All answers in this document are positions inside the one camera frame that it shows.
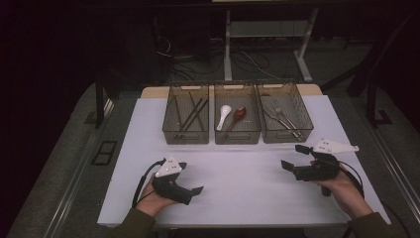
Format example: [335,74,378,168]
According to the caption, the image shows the white ceramic spoon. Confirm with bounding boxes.
[216,104,233,132]

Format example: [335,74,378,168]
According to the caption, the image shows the person's right hand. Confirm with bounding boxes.
[331,171,374,220]

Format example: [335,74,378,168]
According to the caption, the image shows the metal fork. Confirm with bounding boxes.
[271,103,303,138]

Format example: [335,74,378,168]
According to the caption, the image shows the transparent brown plastic bin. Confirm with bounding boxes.
[213,82,262,146]
[257,81,315,144]
[161,83,210,146]

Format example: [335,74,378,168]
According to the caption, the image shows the metal floor rail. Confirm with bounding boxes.
[43,98,116,238]
[358,112,420,214]

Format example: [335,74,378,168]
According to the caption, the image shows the hand-held gripper black cable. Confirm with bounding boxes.
[131,158,166,209]
[338,162,366,199]

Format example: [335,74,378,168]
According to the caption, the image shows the tangle of floor cables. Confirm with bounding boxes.
[153,16,285,82]

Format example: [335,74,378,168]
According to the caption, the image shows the red-brown wooden spoon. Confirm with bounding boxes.
[225,105,248,137]

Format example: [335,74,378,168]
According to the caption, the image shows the person's left hand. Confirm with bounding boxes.
[136,176,176,217]

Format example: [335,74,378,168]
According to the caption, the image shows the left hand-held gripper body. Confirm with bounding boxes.
[152,154,194,206]

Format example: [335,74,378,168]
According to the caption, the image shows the right hand-held gripper black cable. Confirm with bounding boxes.
[338,162,366,199]

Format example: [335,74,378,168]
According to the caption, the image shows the left hand-held gripper black cable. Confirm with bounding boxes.
[131,158,166,209]

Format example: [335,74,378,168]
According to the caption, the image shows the metal table knife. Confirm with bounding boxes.
[262,107,303,142]

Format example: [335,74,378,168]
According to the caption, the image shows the white metal desk frame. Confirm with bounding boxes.
[223,8,320,83]

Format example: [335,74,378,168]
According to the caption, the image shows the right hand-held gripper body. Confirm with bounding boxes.
[293,138,361,196]

